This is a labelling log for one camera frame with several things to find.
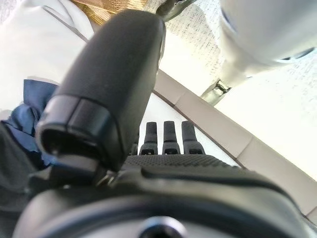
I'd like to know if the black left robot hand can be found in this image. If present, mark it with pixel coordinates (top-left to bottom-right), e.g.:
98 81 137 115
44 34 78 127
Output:
12 9 310 238

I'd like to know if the navy blue garment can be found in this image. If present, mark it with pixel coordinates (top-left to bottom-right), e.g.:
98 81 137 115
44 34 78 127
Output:
0 79 60 166

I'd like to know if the brown woven basket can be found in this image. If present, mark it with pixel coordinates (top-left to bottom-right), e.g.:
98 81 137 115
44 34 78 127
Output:
71 0 149 26

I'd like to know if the long grey striped rug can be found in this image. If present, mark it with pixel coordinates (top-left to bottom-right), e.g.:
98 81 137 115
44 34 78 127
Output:
163 2 317 154

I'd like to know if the black garment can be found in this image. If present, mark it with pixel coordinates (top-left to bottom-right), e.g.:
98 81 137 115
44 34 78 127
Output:
0 119 53 224

